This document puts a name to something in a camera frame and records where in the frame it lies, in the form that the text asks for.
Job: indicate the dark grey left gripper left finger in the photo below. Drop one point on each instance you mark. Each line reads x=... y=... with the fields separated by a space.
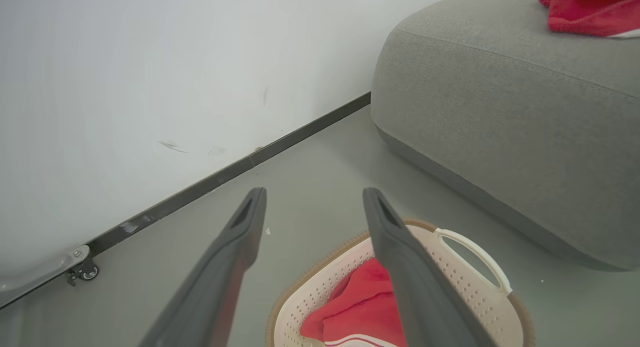
x=215 y=287

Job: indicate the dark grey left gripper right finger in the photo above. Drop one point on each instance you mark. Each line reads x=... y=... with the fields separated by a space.
x=420 y=297

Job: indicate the red cloth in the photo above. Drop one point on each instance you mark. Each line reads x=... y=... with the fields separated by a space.
x=360 y=312
x=590 y=9

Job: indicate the grey fabric sofa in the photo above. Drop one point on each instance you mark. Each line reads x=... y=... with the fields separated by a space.
x=500 y=112

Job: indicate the cream perforated laundry basket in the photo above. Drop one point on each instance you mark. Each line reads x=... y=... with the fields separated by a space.
x=465 y=282

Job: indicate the small black caster wheel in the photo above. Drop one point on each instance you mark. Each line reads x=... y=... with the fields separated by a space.
x=89 y=273

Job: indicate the black wall baseboard strip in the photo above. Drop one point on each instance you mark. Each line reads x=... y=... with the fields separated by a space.
x=225 y=174

